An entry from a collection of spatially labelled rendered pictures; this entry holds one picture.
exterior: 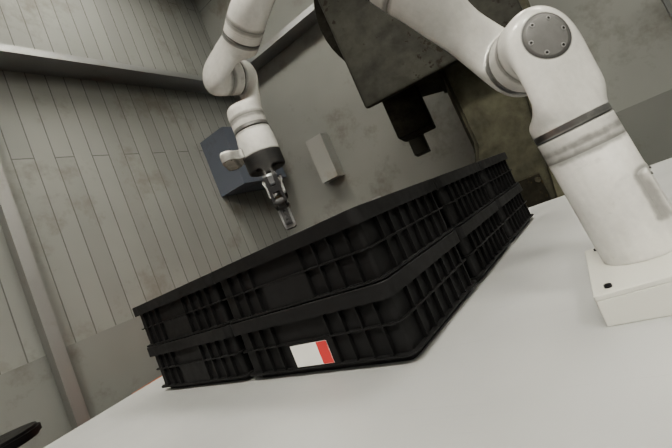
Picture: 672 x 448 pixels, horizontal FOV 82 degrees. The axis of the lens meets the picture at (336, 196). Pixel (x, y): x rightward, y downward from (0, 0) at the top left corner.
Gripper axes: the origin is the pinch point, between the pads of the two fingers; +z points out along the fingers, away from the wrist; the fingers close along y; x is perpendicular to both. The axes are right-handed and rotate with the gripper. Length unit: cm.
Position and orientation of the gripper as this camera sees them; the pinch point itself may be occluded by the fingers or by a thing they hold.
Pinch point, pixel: (288, 220)
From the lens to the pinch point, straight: 75.6
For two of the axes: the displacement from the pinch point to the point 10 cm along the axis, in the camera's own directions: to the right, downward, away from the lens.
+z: 3.9, 9.2, -0.8
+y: -0.7, 1.2, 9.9
